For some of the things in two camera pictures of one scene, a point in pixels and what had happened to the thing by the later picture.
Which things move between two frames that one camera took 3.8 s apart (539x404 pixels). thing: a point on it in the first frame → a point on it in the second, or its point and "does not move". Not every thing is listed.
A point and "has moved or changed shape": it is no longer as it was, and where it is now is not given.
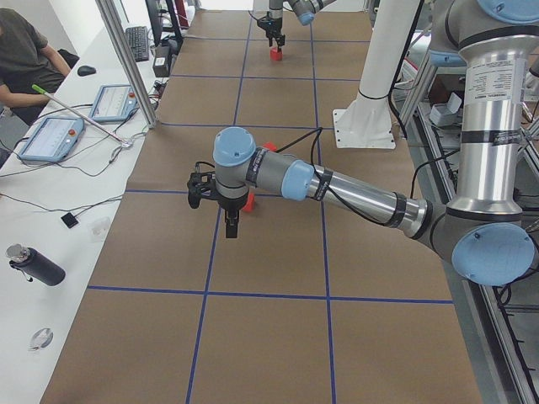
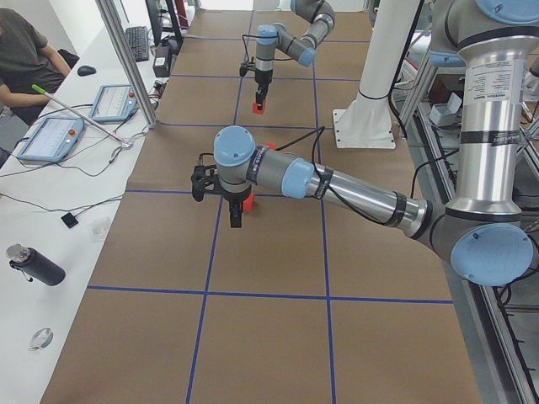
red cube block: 274,55 has moved or changed shape
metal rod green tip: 124,142 does not move
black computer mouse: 83,71 does not move
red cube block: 250,204 does not move
